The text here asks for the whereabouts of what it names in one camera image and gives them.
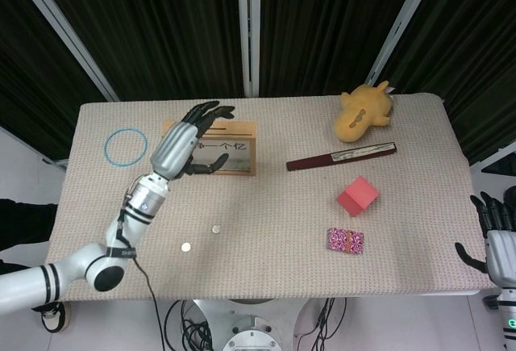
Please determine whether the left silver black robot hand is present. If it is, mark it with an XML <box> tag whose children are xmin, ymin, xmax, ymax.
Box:
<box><xmin>149</xmin><ymin>100</ymin><xmax>237</xmax><ymax>178</ymax></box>

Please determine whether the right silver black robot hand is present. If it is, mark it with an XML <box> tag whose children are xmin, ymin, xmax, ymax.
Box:
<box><xmin>454</xmin><ymin>186</ymin><xmax>516</xmax><ymax>287</ymax></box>

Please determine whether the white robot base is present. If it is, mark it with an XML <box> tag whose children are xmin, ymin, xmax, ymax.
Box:
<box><xmin>193</xmin><ymin>297</ymin><xmax>323</xmax><ymax>351</ymax></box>

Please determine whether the wooden frame coin bank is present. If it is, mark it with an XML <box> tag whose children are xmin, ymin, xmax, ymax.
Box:
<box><xmin>162</xmin><ymin>119</ymin><xmax>259</xmax><ymax>178</ymax></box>

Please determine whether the beige woven tablecloth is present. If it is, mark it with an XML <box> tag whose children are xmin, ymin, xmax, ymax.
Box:
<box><xmin>35</xmin><ymin>92</ymin><xmax>499</xmax><ymax>306</ymax></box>

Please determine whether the black pleated curtain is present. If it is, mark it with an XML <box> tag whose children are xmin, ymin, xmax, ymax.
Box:
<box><xmin>30</xmin><ymin>0</ymin><xmax>248</xmax><ymax>101</ymax></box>
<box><xmin>260</xmin><ymin>0</ymin><xmax>424</xmax><ymax>97</ymax></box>
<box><xmin>0</xmin><ymin>0</ymin><xmax>114</xmax><ymax>162</ymax></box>
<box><xmin>382</xmin><ymin>0</ymin><xmax>516</xmax><ymax>165</ymax></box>

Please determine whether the dark red folding fan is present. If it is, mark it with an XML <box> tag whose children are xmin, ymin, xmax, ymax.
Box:
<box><xmin>285</xmin><ymin>140</ymin><xmax>399</xmax><ymax>173</ymax></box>

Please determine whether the pink foam cube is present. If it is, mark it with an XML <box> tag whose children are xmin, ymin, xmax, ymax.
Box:
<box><xmin>336</xmin><ymin>177</ymin><xmax>380</xmax><ymax>219</ymax></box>

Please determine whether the black trouser leg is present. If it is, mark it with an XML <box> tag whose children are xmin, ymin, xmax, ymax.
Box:
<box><xmin>0</xmin><ymin>198</ymin><xmax>60</xmax><ymax>249</ymax></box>

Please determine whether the pink patterned card deck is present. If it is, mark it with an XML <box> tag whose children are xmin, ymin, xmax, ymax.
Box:
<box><xmin>325</xmin><ymin>227</ymin><xmax>367</xmax><ymax>255</ymax></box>

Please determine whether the yellow plush toy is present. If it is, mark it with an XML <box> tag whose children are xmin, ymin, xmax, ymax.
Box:
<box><xmin>333</xmin><ymin>79</ymin><xmax>395</xmax><ymax>144</ymax></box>

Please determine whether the black and white sneaker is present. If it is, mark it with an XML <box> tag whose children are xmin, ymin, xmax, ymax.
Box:
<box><xmin>31</xmin><ymin>301</ymin><xmax>69</xmax><ymax>332</ymax></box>

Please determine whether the blue rubber band ring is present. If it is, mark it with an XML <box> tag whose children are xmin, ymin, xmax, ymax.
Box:
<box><xmin>103</xmin><ymin>127</ymin><xmax>149</xmax><ymax>167</ymax></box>

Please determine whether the grey metal frame post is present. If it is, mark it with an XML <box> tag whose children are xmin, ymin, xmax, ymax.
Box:
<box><xmin>235</xmin><ymin>0</ymin><xmax>262</xmax><ymax>98</ymax></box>
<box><xmin>367</xmin><ymin>0</ymin><xmax>444</xmax><ymax>90</ymax></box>
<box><xmin>7</xmin><ymin>0</ymin><xmax>120</xmax><ymax>102</ymax></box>

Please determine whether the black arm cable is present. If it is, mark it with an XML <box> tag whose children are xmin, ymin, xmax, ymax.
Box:
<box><xmin>116</xmin><ymin>181</ymin><xmax>162</xmax><ymax>351</ymax></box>

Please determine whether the black floor cable bundle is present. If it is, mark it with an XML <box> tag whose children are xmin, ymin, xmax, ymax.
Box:
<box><xmin>165</xmin><ymin>298</ymin><xmax>217</xmax><ymax>351</ymax></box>
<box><xmin>292</xmin><ymin>297</ymin><xmax>348</xmax><ymax>351</ymax></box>

